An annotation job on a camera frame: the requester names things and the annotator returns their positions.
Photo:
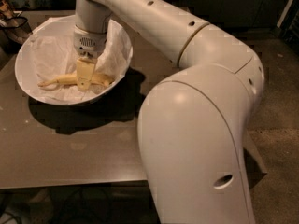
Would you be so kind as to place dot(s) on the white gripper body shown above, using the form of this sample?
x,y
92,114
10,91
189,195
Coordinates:
x,y
90,44

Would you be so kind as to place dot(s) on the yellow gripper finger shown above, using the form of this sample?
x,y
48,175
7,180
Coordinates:
x,y
84,68

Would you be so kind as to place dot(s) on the yellow banana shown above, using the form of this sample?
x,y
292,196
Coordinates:
x,y
71,79

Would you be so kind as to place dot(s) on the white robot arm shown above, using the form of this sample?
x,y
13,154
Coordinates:
x,y
192,125

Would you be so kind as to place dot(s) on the white bowl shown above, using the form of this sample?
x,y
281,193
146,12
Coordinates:
x,y
25,73

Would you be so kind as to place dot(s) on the white crumpled paper liner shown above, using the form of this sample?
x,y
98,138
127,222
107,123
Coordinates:
x,y
54,54

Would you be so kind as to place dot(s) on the white shoe under table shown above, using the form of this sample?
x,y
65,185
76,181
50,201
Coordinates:
x,y
26,206

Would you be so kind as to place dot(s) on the dark bag with strap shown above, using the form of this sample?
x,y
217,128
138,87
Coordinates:
x,y
15,30

